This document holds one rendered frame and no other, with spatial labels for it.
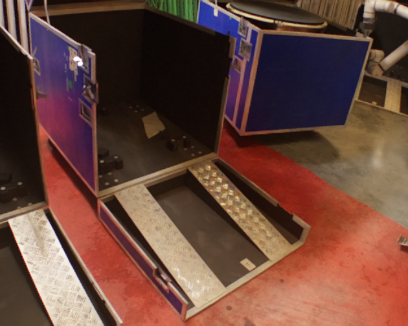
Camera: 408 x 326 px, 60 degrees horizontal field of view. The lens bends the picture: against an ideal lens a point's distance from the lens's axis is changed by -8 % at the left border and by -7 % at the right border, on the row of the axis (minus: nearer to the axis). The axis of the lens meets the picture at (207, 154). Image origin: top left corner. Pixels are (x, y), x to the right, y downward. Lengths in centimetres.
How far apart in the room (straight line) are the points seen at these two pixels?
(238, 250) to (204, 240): 19
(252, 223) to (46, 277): 113
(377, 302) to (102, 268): 141
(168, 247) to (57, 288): 58
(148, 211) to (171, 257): 31
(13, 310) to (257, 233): 130
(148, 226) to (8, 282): 74
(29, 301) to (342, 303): 150
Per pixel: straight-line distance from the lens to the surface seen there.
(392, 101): 485
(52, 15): 266
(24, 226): 199
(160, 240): 196
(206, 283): 188
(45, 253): 189
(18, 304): 186
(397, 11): 325
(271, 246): 213
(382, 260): 239
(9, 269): 200
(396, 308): 218
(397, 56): 342
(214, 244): 208
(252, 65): 264
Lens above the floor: 148
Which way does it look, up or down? 31 degrees down
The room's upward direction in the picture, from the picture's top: 8 degrees clockwise
